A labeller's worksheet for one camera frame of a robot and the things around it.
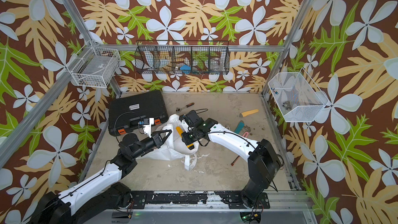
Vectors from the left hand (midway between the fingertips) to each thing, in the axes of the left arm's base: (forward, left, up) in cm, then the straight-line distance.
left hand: (171, 130), depth 74 cm
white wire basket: (+33, +45, +12) cm, 57 cm away
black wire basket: (+48, -3, +9) cm, 49 cm away
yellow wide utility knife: (+4, -3, -9) cm, 11 cm away
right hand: (+1, -4, -10) cm, 11 cm away
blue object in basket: (+40, -5, +6) cm, 40 cm away
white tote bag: (-6, -1, -8) cm, 10 cm away
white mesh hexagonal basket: (+18, -66, +4) cm, 69 cm away
